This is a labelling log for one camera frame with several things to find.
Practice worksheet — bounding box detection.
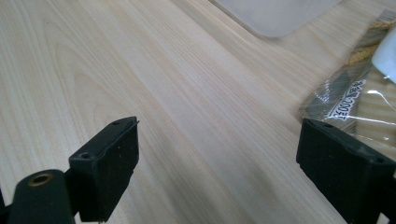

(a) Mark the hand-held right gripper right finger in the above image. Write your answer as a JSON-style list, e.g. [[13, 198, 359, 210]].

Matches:
[[295, 117, 396, 224]]

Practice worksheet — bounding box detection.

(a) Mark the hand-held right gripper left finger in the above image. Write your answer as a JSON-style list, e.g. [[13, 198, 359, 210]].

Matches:
[[68, 116, 140, 223]]

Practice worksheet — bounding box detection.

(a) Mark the clear snack packet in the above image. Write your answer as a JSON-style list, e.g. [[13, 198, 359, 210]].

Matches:
[[298, 8, 396, 153]]

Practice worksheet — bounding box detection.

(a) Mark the clear plastic container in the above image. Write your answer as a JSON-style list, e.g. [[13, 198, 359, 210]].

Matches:
[[208, 0, 344, 39]]

